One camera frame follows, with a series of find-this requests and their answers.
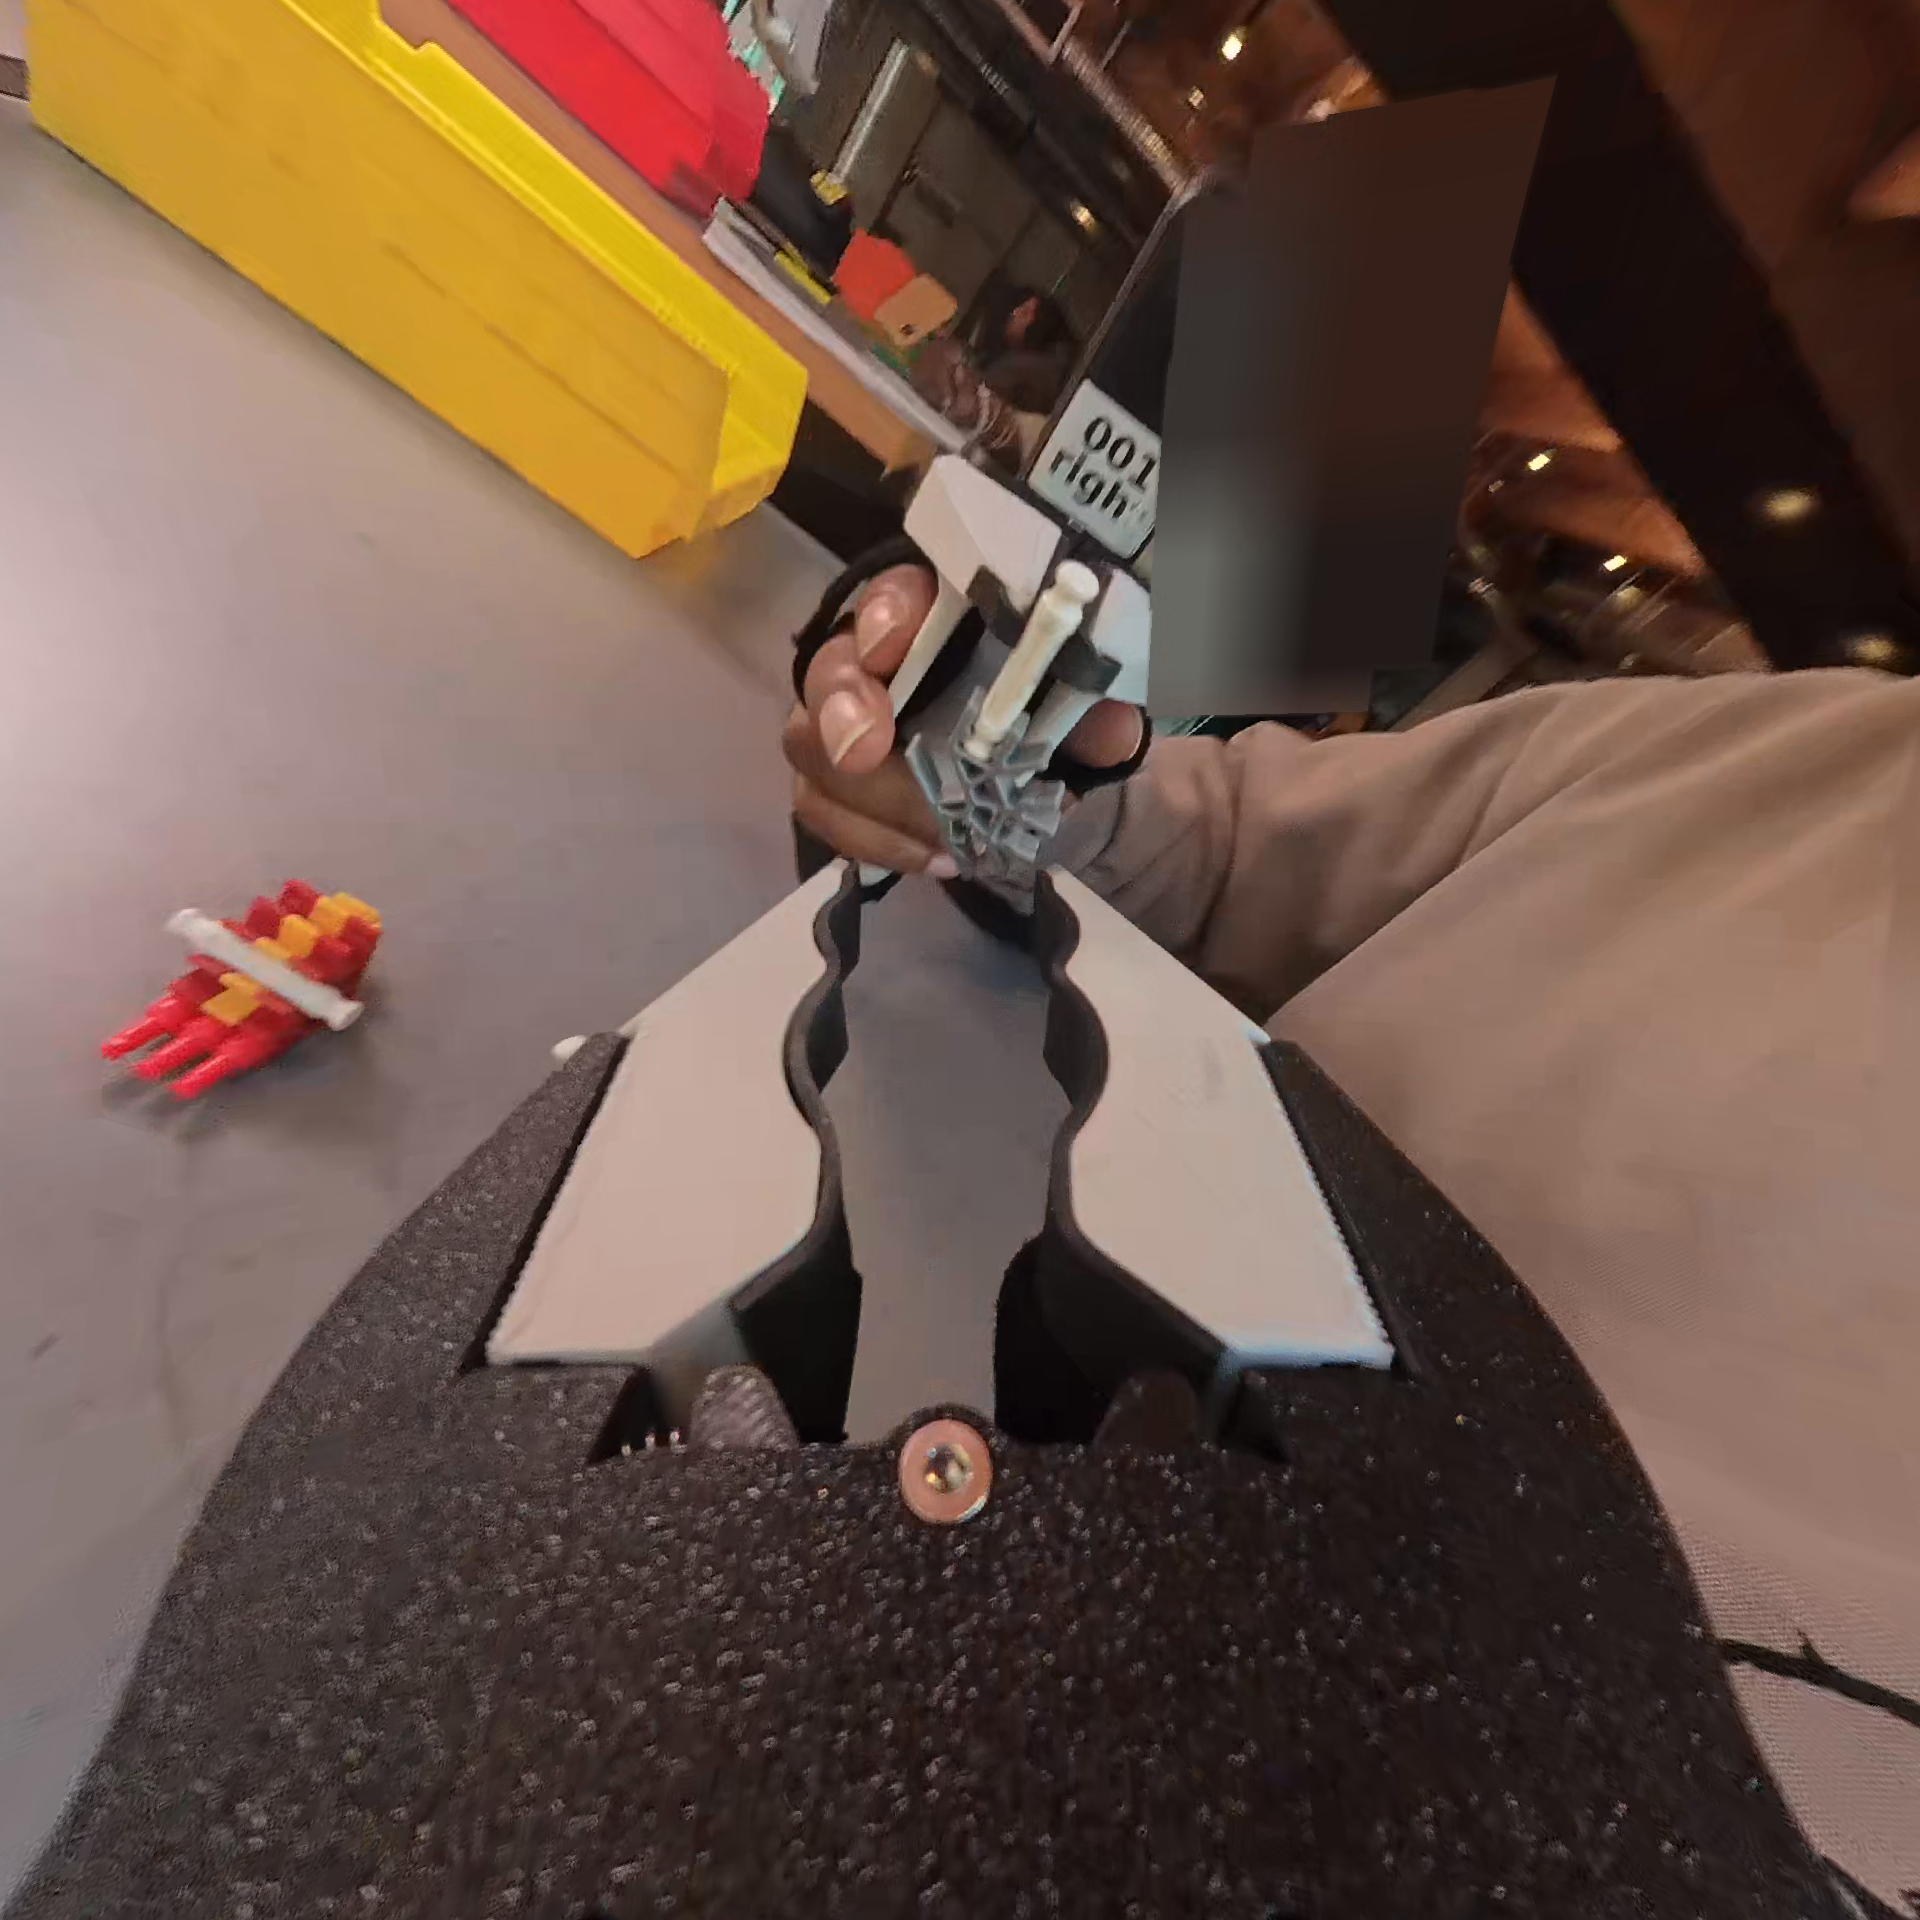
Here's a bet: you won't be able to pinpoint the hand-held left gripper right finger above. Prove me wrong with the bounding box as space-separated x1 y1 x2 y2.
989 865 1397 1444

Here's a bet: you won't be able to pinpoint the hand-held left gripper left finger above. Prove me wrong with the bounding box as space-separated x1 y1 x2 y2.
487 861 868 1441

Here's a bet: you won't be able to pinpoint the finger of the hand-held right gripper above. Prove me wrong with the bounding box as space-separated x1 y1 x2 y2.
902 455 1079 624
1048 568 1156 702

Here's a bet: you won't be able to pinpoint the grey snowflake connector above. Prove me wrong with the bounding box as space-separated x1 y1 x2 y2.
902 717 1072 887

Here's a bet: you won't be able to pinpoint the person's right forearm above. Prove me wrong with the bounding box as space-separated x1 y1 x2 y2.
1048 667 1920 1022

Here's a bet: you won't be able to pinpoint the person's right hand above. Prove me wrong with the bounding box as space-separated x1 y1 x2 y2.
783 563 1155 888

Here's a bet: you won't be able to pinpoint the small red bin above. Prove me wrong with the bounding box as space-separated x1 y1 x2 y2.
829 229 921 319

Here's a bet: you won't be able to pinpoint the person's beige sweatshirt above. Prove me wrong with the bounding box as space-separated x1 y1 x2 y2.
1267 667 1920 1912

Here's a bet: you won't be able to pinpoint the red and yellow connector stack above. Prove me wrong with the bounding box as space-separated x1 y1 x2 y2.
101 879 383 1101

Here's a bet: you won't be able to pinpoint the red plastic bin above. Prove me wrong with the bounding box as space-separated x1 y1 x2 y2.
448 0 769 208

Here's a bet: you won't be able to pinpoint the nested yellow plastic bins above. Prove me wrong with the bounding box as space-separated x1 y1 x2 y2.
28 0 812 559

